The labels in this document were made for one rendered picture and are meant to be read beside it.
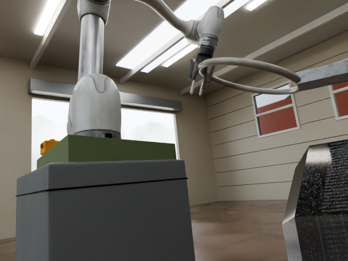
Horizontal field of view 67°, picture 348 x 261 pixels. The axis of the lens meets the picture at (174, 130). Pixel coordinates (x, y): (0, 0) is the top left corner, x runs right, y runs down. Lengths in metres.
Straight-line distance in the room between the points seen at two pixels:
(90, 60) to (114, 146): 0.56
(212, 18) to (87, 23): 0.58
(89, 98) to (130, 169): 0.28
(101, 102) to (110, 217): 0.36
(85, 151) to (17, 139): 6.21
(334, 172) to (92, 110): 0.81
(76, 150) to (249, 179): 8.40
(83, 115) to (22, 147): 6.01
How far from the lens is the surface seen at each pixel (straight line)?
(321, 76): 1.21
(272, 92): 1.49
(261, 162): 8.63
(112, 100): 0.88
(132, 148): 0.73
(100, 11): 1.33
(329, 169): 1.05
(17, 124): 6.94
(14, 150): 6.81
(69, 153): 0.66
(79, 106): 0.88
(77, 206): 0.65
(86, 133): 0.84
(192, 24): 1.49
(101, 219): 0.67
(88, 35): 1.26
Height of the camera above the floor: 0.72
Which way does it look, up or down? 12 degrees up
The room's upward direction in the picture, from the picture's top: 6 degrees counter-clockwise
